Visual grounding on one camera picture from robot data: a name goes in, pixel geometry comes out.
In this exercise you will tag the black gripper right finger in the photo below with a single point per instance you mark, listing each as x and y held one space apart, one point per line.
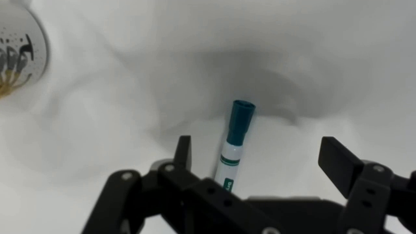
368 195

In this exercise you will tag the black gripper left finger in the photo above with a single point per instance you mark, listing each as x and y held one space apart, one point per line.
173 199

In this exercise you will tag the teal and white marker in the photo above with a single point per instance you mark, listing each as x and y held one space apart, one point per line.
238 125

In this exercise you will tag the white printed ceramic cup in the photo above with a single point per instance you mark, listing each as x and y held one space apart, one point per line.
21 52

